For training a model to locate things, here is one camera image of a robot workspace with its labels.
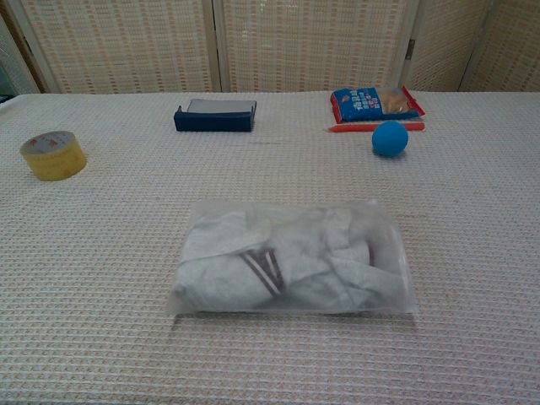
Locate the white woven tablecloth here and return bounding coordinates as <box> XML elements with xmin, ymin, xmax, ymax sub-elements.
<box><xmin>0</xmin><ymin>90</ymin><xmax>540</xmax><ymax>405</ymax></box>

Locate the yellow tape roll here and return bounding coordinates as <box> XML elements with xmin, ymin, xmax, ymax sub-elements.
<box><xmin>20</xmin><ymin>130</ymin><xmax>88</xmax><ymax>182</ymax></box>

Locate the blue ball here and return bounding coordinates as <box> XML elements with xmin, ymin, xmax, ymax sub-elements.
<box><xmin>370</xmin><ymin>120</ymin><xmax>410</xmax><ymax>159</ymax></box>

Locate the blue snack packet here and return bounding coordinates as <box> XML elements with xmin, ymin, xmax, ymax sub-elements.
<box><xmin>330</xmin><ymin>86</ymin><xmax>426</xmax><ymax>125</ymax></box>

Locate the woven bamboo folding screen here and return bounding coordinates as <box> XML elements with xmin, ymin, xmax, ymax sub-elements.
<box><xmin>0</xmin><ymin>0</ymin><xmax>540</xmax><ymax>95</ymax></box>

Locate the dark blue box grey lid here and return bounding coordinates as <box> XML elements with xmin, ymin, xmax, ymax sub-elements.
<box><xmin>173</xmin><ymin>99</ymin><xmax>258</xmax><ymax>133</ymax></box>

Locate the red pen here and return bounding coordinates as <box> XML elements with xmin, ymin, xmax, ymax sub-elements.
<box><xmin>323</xmin><ymin>122</ymin><xmax>425</xmax><ymax>134</ymax></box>

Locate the translucent plastic zip bag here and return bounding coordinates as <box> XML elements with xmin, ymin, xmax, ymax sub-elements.
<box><xmin>167</xmin><ymin>199</ymin><xmax>419</xmax><ymax>316</ymax></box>

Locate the grey garment with striped trim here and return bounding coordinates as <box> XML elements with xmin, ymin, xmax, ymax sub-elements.
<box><xmin>175</xmin><ymin>208</ymin><xmax>402</xmax><ymax>311</ymax></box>

